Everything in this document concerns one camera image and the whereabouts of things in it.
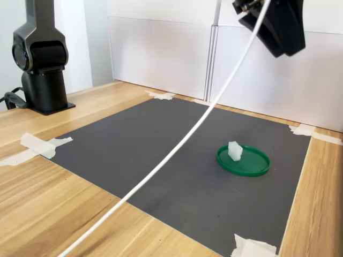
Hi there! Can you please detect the black power cable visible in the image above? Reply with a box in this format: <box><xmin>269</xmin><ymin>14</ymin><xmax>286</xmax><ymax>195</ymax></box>
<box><xmin>0</xmin><ymin>86</ymin><xmax>28</xmax><ymax>110</ymax></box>

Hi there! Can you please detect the torn white tape piece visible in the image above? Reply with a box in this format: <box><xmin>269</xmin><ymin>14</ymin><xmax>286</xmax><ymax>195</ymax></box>
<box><xmin>230</xmin><ymin>233</ymin><xmax>278</xmax><ymax>257</ymax></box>

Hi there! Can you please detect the long white tape strip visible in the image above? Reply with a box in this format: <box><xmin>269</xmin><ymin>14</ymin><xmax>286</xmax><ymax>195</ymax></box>
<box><xmin>311</xmin><ymin>131</ymin><xmax>343</xmax><ymax>147</ymax></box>
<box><xmin>0</xmin><ymin>148</ymin><xmax>37</xmax><ymax>167</ymax></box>

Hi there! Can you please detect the folded white tape piece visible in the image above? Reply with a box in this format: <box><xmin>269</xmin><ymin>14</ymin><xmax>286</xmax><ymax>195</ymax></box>
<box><xmin>288</xmin><ymin>123</ymin><xmax>316</xmax><ymax>137</ymax></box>

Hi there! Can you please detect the white camera cable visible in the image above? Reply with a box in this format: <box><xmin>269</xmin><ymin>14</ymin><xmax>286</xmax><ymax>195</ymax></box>
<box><xmin>57</xmin><ymin>0</ymin><xmax>272</xmax><ymax>257</ymax></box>

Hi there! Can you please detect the wide white tape piece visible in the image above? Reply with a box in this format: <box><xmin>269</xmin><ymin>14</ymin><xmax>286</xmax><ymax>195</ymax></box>
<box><xmin>20</xmin><ymin>132</ymin><xmax>74</xmax><ymax>160</ymax></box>

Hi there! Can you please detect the round green lid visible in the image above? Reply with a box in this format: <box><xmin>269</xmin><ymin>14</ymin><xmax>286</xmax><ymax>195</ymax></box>
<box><xmin>215</xmin><ymin>144</ymin><xmax>271</xmax><ymax>178</ymax></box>

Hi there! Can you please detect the small white plastic terminal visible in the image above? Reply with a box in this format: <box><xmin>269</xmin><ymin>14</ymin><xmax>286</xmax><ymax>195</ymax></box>
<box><xmin>228</xmin><ymin>140</ymin><xmax>244</xmax><ymax>162</ymax></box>

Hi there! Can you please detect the dark grey mat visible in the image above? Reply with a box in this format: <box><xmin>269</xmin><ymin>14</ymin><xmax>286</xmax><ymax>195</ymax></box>
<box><xmin>49</xmin><ymin>97</ymin><xmax>312</xmax><ymax>257</ymax></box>

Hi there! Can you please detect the clear plastic panel joiner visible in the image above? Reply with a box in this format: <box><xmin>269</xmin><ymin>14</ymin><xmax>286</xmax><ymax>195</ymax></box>
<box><xmin>204</xmin><ymin>0</ymin><xmax>223</xmax><ymax>104</ymax></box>

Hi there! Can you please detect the crumpled white tape piece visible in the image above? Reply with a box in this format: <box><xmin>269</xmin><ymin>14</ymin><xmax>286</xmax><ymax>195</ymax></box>
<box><xmin>145</xmin><ymin>90</ymin><xmax>176</xmax><ymax>101</ymax></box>

